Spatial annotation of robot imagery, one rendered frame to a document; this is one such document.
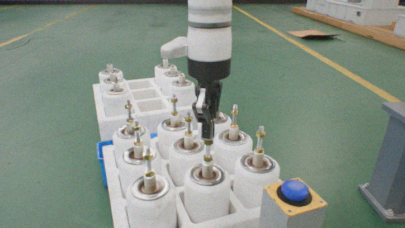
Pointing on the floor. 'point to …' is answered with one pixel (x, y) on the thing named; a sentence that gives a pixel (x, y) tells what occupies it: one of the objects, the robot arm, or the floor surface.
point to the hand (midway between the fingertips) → (207, 128)
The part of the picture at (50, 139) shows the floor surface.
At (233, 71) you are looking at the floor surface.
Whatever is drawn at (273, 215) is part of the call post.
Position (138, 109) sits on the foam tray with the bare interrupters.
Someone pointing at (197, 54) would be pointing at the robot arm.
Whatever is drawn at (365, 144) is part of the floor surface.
